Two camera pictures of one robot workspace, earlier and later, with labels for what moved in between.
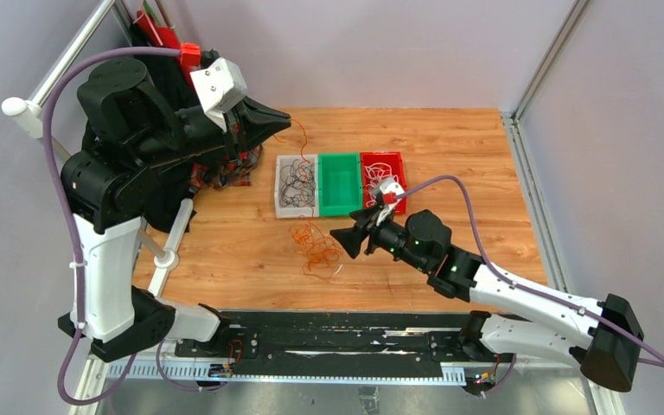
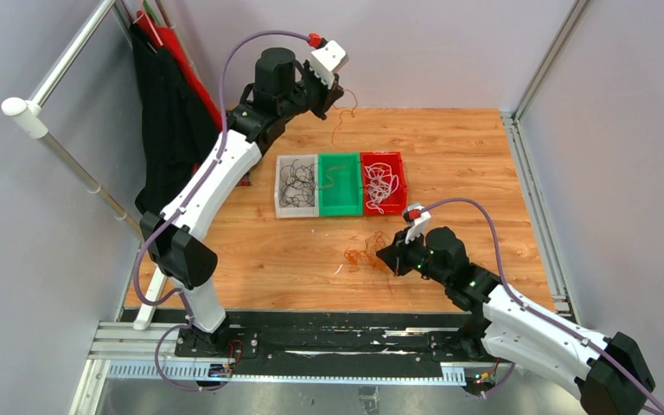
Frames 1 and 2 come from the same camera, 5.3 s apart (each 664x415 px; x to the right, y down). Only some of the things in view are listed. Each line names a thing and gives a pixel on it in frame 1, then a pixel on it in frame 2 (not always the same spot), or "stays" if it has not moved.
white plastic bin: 296,188 stays
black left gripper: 250,124 → 329,96
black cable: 297,185 stays
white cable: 376,172 stays
